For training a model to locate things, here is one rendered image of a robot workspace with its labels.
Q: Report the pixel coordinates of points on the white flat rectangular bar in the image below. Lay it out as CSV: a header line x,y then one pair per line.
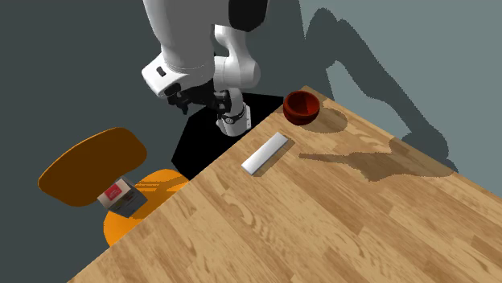
x,y
264,153

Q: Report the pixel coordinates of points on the wooden table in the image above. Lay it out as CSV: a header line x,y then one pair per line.
x,y
298,219

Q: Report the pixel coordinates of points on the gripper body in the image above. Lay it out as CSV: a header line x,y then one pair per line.
x,y
200,95

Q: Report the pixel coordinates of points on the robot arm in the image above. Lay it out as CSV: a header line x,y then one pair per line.
x,y
184,35

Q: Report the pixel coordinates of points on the orange chair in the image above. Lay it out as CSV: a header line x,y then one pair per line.
x,y
90,164

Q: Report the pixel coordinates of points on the red bowl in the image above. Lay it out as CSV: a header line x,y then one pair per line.
x,y
301,107

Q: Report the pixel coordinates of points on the grey box with red label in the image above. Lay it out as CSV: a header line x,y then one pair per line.
x,y
122,198

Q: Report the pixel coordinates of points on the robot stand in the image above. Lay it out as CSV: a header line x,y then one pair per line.
x,y
198,151

